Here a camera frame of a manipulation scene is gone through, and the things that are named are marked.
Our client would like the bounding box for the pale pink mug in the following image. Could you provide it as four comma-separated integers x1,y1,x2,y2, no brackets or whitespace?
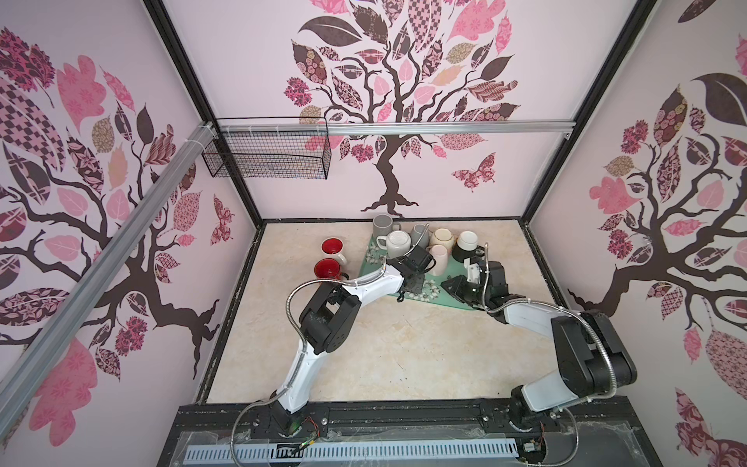
428,244,449,276

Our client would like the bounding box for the white mug red inside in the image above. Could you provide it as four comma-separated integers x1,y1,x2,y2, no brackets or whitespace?
321,237,348,266

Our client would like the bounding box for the red mug black handle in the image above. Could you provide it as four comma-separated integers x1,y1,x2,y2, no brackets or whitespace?
313,258,349,280

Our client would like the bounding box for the white ribbed base mug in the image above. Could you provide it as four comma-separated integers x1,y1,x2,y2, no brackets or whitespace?
375,231,412,259

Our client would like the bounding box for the light grey mug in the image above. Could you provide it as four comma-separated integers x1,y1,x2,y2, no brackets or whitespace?
410,224,430,249

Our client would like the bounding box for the cream and peach mug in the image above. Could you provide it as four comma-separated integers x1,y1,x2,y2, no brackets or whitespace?
429,228,456,253

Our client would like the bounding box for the white and black mug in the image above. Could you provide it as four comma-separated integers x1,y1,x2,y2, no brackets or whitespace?
451,231,484,263

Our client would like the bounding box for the dark grey mug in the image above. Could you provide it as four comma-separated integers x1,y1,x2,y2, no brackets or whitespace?
373,214,401,239

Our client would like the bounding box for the green floral serving tray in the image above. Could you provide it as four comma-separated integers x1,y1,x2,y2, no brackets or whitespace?
357,230,486,311

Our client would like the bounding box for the aluminium rail back wall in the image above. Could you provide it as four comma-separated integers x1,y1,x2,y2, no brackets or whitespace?
219,119,576,136

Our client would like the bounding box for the aluminium rail wall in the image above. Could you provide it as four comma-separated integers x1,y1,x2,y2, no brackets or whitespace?
219,119,576,136
1,122,216,436

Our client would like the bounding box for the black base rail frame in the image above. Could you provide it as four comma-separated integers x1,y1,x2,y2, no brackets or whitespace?
159,396,661,466

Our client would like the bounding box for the black wire basket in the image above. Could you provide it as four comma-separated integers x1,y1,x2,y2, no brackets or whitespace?
202,117,332,180

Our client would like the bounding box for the white slotted cable duct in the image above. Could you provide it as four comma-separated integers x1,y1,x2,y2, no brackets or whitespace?
183,439,519,466

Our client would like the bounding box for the aluminium rail left wall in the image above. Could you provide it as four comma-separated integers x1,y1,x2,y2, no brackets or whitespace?
1,122,216,436

